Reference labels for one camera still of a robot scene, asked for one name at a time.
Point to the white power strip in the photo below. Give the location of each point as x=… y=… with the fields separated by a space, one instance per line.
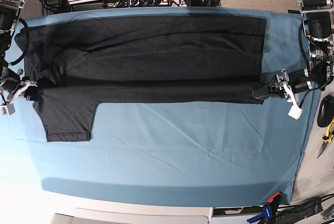
x=140 y=3

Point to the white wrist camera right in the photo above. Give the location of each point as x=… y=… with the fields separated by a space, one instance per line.
x=7 y=109

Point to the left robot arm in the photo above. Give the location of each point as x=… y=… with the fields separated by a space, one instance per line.
x=315 y=36

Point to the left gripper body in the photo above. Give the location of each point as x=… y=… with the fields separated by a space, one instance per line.
x=297 y=81

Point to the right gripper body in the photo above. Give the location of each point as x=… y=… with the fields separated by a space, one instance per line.
x=14 y=87

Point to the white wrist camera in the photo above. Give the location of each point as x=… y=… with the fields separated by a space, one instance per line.
x=7 y=109
x=295 y=112

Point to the black computer mouse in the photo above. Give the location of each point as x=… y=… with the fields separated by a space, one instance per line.
x=325 y=114

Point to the black T-shirt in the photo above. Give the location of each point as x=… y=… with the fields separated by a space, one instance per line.
x=162 y=59

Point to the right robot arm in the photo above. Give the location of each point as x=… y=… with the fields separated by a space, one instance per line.
x=10 y=17

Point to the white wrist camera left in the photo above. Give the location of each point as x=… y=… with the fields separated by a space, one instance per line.
x=295 y=112

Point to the blue orange clamp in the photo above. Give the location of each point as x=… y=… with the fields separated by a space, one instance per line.
x=269 y=210

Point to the yellow handled pliers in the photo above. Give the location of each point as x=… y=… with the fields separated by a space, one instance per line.
x=327 y=138

